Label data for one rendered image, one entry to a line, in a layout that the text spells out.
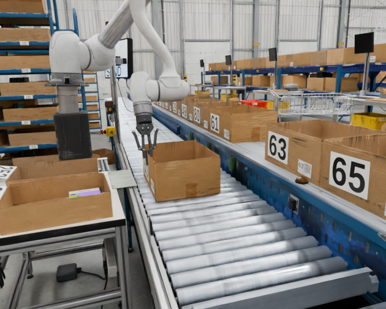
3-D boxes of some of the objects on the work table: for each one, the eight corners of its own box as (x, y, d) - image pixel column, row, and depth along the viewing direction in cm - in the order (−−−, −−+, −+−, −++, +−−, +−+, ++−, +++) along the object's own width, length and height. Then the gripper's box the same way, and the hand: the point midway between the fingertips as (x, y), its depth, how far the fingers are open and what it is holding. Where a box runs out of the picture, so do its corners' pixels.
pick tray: (12, 206, 137) (8, 183, 134) (105, 192, 149) (103, 171, 147) (-1, 236, 111) (-6, 209, 108) (113, 216, 124) (111, 192, 121)
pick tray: (21, 183, 166) (18, 164, 163) (99, 175, 176) (97, 157, 174) (8, 203, 139) (4, 181, 137) (100, 192, 150) (98, 171, 147)
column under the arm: (51, 177, 175) (43, 116, 167) (55, 165, 199) (48, 111, 191) (102, 171, 183) (95, 113, 175) (99, 160, 207) (94, 108, 199)
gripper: (157, 116, 160) (162, 164, 158) (128, 118, 156) (133, 167, 154) (158, 112, 153) (165, 162, 150) (128, 114, 149) (134, 165, 147)
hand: (147, 157), depth 153 cm, fingers closed
